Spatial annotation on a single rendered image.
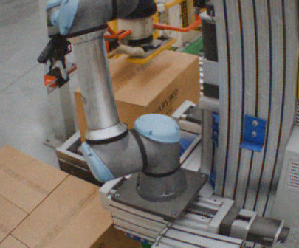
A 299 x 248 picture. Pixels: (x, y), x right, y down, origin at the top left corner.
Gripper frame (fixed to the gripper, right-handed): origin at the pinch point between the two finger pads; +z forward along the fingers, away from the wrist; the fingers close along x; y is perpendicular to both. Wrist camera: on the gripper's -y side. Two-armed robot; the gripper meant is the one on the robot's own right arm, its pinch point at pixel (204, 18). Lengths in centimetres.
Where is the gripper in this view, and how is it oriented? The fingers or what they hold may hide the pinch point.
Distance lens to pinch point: 224.7
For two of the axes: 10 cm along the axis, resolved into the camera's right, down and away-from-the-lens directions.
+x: 8.7, 2.1, -4.4
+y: -4.8, 5.0, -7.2
